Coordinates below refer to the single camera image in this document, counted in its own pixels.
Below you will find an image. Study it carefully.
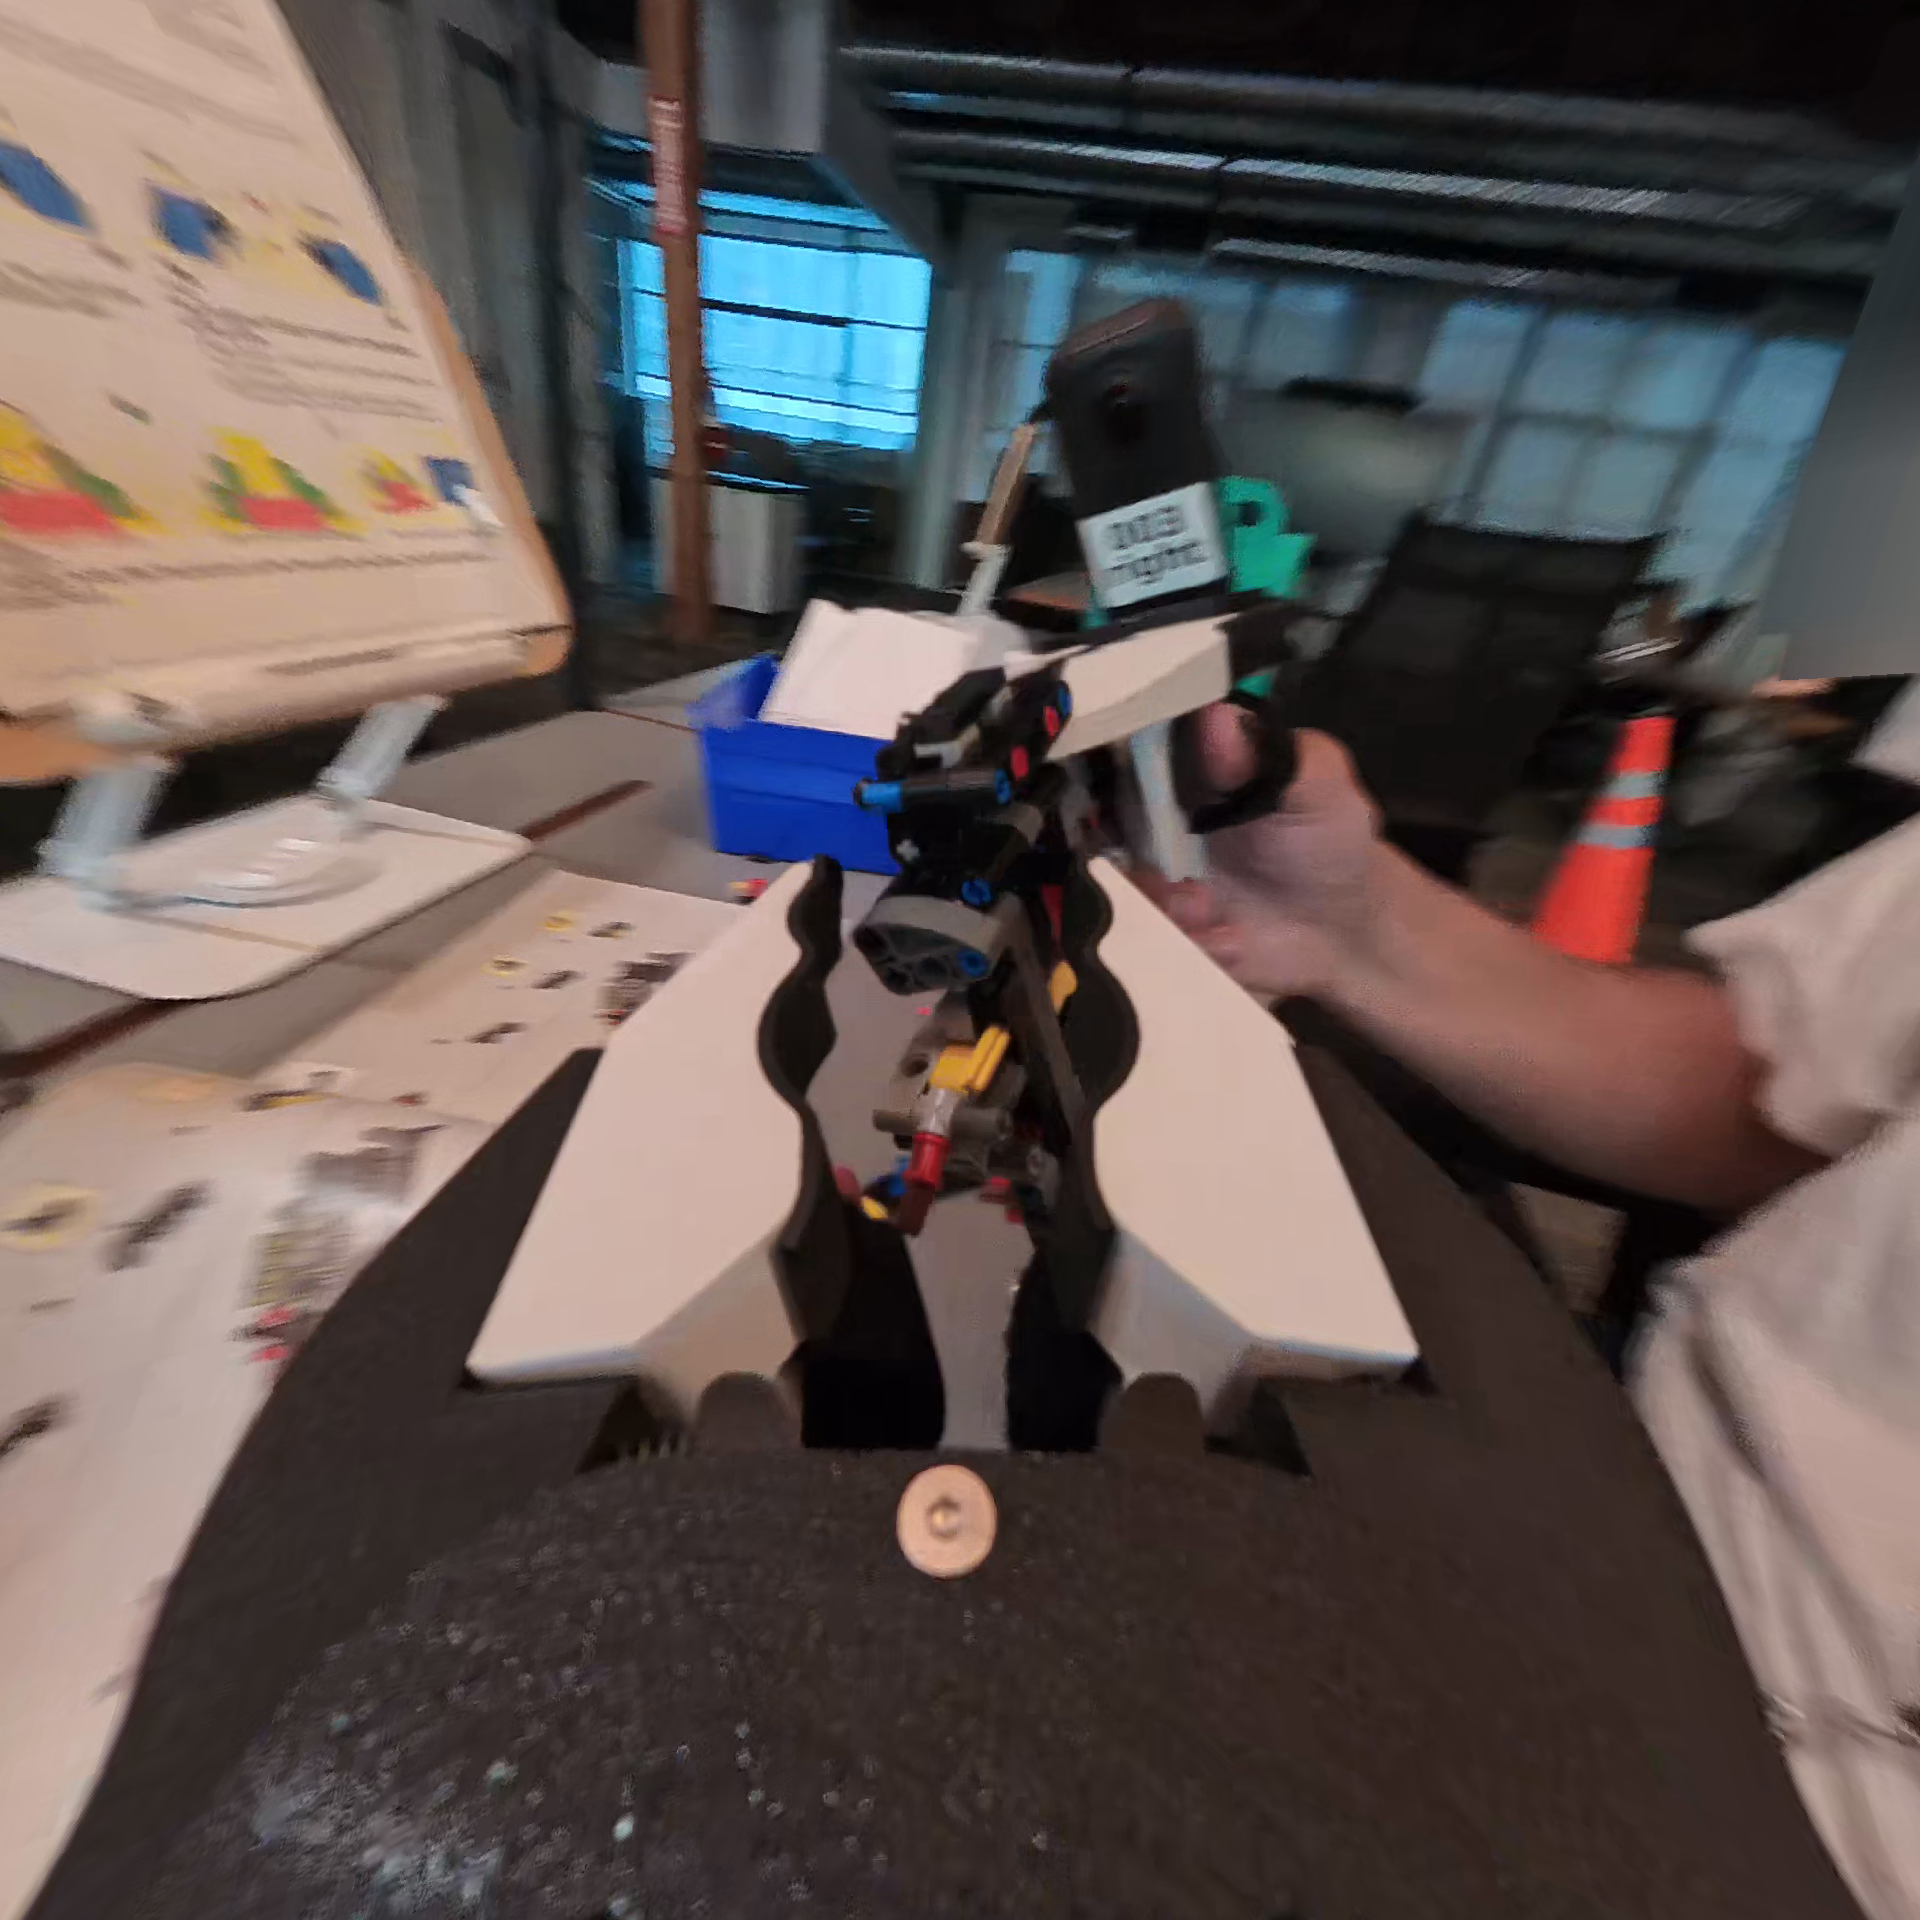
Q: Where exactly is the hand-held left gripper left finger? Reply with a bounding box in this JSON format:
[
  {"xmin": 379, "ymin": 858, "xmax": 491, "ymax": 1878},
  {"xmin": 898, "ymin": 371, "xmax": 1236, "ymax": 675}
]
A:
[{"xmin": 466, "ymin": 858, "xmax": 951, "ymax": 1450}]

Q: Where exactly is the person's white shirt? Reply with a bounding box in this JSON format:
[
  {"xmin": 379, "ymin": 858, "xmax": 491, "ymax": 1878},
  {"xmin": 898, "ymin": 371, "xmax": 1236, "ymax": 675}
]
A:
[{"xmin": 1627, "ymin": 816, "xmax": 1920, "ymax": 1920}]

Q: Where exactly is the blue plastic bin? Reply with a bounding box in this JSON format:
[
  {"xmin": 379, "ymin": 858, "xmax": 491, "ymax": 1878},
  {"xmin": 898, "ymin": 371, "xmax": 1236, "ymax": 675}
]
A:
[{"xmin": 689, "ymin": 652, "xmax": 904, "ymax": 876}]

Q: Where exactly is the teal storage bin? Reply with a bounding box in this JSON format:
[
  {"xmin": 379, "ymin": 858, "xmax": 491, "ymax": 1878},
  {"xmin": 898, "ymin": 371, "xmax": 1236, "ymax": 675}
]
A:
[{"xmin": 1214, "ymin": 475, "xmax": 1320, "ymax": 699}]

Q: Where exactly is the window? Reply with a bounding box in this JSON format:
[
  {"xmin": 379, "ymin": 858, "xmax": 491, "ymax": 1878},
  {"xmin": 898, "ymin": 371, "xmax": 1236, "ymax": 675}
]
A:
[{"xmin": 605, "ymin": 178, "xmax": 935, "ymax": 459}]

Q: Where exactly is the orange traffic cone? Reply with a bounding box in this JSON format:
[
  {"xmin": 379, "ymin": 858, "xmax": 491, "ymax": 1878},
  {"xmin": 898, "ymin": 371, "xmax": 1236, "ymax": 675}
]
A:
[{"xmin": 1530, "ymin": 715, "xmax": 1680, "ymax": 965}]

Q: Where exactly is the person's right hand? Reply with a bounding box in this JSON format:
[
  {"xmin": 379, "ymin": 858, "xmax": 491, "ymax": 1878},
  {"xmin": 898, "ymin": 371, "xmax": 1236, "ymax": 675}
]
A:
[{"xmin": 1140, "ymin": 703, "xmax": 1404, "ymax": 1005}]

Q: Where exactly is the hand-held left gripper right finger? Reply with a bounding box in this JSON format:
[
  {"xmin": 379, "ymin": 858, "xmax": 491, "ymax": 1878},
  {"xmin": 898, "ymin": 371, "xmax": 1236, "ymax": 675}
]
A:
[{"xmin": 1002, "ymin": 855, "xmax": 1422, "ymax": 1450}]

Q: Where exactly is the grey lego car chassis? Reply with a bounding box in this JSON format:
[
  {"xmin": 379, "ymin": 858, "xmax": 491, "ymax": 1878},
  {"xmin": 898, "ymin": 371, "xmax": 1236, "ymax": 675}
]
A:
[{"xmin": 832, "ymin": 667, "xmax": 1116, "ymax": 1239}]

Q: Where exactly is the white paper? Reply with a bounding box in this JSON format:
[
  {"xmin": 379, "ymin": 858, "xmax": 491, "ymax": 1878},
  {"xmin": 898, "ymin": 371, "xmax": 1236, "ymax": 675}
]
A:
[{"xmin": 758, "ymin": 598, "xmax": 1052, "ymax": 741}]

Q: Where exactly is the lego instruction booklet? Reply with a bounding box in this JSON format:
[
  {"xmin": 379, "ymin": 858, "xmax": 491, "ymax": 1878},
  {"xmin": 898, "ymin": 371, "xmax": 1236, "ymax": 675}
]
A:
[{"xmin": 0, "ymin": 863, "xmax": 753, "ymax": 1908}]

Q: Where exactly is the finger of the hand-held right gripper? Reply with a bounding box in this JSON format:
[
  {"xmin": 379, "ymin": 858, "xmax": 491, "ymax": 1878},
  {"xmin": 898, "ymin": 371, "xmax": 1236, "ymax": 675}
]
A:
[{"xmin": 1002, "ymin": 613, "xmax": 1270, "ymax": 763}]

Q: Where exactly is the person's right forearm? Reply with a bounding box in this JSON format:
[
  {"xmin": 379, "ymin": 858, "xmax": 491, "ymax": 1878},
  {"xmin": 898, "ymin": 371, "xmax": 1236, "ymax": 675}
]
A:
[{"xmin": 1305, "ymin": 863, "xmax": 1839, "ymax": 1214}]

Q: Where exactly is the wooden beam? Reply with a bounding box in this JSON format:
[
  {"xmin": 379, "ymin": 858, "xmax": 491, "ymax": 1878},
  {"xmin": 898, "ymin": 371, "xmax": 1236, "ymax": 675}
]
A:
[{"xmin": 638, "ymin": 0, "xmax": 718, "ymax": 648}]

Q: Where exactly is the dark chair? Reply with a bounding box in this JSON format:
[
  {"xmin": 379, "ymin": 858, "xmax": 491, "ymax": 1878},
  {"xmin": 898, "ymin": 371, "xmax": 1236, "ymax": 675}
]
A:
[{"xmin": 1276, "ymin": 510, "xmax": 1668, "ymax": 888}]

